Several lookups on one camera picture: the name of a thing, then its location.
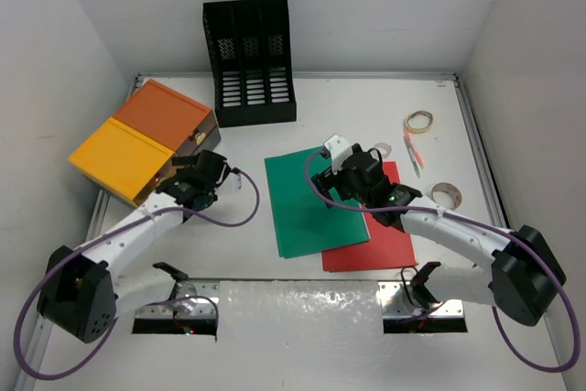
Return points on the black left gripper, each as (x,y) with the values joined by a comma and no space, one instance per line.
(181,166)

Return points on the green plastic folder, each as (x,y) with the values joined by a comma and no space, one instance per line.
(304,224)

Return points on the yellow drawer cabinet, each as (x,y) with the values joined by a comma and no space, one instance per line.
(123,161)

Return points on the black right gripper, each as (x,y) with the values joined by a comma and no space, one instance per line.
(326,180)

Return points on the yellow masking tape roll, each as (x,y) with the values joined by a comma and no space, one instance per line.
(419,122)

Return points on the red plastic folder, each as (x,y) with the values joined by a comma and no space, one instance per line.
(386,248)

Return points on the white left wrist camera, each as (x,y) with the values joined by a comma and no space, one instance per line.
(231,184)

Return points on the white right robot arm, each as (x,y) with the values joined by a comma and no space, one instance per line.
(513,271)

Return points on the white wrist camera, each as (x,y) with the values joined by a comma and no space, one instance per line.
(231,184)
(338,150)

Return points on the brown tape roll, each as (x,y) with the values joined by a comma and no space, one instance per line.
(449,190)

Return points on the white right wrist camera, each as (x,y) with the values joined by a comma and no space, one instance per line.
(338,150)

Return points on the black file organizer rack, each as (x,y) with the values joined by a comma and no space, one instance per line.
(248,42)

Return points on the clear tape roll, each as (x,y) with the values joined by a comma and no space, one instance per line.
(384,150)

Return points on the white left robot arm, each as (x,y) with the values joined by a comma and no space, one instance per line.
(87,291)

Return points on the orange highlighter pen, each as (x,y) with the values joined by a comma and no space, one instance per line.
(407,138)

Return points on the green highlighter pen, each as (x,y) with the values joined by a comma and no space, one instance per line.
(413,160)

